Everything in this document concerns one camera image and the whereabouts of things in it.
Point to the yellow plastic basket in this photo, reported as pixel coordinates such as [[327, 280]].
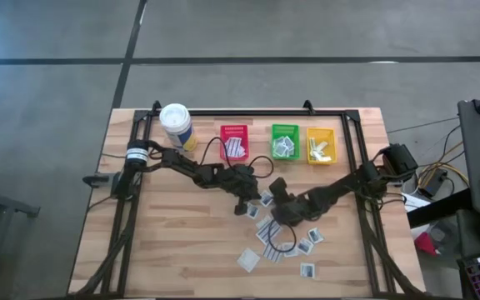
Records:
[[328, 134]]

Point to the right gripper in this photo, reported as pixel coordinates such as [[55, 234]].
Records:
[[292, 210]]

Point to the green plastic basket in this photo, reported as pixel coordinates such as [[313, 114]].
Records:
[[285, 130]]

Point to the red object on floor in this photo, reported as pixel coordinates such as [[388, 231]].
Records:
[[425, 243]]

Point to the plain white bandage wrapper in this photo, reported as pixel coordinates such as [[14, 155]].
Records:
[[243, 153]]

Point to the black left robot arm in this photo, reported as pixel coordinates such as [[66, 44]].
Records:
[[181, 164]]

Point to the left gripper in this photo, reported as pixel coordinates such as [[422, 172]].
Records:
[[244, 181]]

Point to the white gauze pad packet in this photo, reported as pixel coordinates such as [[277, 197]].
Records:
[[248, 259]]

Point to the red plastic basket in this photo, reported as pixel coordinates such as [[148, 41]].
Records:
[[234, 131]]

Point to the white paper sheet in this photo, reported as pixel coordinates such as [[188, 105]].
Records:
[[413, 202]]

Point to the dark metal floor stand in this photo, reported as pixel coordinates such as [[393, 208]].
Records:
[[11, 205]]

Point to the white alcohol prep pad packet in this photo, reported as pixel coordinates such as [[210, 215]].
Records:
[[291, 250], [267, 198], [291, 143], [292, 153], [278, 154], [283, 146], [307, 270], [305, 246], [316, 236], [252, 210]]

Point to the blue striped bandage wrapper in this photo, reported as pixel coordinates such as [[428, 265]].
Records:
[[265, 233], [227, 151], [235, 146], [271, 253]]

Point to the small green print bandage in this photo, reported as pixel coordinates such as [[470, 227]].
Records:
[[311, 146], [323, 158]]

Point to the wipes canister with white lid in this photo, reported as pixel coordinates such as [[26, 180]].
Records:
[[175, 123]]

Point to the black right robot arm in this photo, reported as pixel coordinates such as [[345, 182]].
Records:
[[340, 187]]

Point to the small white bandage strip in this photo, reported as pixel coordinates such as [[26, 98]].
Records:
[[316, 153], [263, 221], [322, 146]]

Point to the black power brick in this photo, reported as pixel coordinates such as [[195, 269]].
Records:
[[433, 182]]

